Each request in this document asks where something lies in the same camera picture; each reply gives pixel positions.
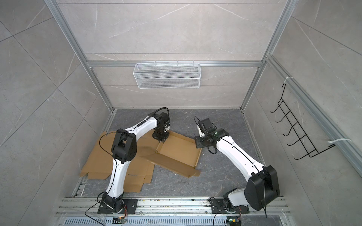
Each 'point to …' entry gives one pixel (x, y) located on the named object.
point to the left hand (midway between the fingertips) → (164, 138)
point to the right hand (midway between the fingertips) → (199, 140)
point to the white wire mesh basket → (167, 76)
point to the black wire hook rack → (308, 146)
